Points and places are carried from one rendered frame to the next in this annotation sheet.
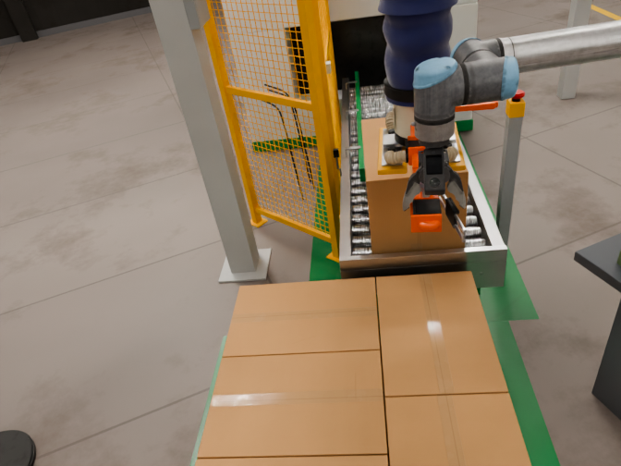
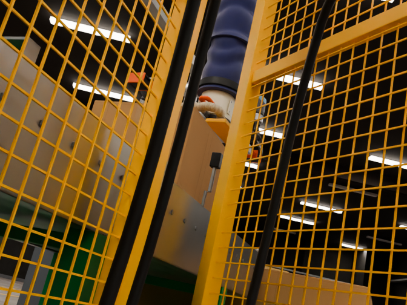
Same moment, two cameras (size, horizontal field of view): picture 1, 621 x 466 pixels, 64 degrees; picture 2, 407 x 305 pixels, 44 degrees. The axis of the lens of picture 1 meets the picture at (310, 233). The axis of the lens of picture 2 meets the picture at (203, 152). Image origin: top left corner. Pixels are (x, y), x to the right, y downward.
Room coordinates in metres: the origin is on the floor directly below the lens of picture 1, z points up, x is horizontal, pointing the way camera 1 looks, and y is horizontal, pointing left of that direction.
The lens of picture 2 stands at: (3.80, 0.09, 0.30)
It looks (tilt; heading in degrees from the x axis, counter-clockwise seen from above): 18 degrees up; 194
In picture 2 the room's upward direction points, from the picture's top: 13 degrees clockwise
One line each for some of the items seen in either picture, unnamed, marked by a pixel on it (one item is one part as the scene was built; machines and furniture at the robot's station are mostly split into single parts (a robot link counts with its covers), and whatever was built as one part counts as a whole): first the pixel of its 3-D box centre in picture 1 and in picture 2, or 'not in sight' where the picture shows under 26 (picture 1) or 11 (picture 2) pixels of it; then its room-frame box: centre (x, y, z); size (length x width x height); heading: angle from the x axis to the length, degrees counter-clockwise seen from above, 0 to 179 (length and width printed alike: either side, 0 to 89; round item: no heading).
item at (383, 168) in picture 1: (392, 144); (229, 132); (1.63, -0.35, 1.13); 0.34 x 0.10 x 0.05; 167
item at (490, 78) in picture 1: (485, 79); not in sight; (1.05, -0.44, 1.55); 0.12 x 0.12 x 0.09; 86
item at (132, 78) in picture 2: not in sight; (140, 81); (1.84, -0.76, 1.24); 0.09 x 0.08 x 0.05; 77
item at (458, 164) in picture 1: (445, 141); not in sight; (1.58, -0.53, 1.13); 0.34 x 0.10 x 0.05; 167
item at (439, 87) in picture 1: (435, 90); (257, 106); (1.04, -0.33, 1.54); 0.10 x 0.09 x 0.12; 86
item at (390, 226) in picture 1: (409, 181); (162, 183); (1.98, -0.50, 0.75); 0.60 x 0.40 x 0.40; 171
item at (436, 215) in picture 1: (425, 214); (253, 156); (1.02, -0.29, 1.23); 0.08 x 0.07 x 0.05; 167
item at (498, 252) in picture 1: (420, 258); not in sight; (1.62, -0.45, 0.58); 0.70 x 0.03 x 0.06; 81
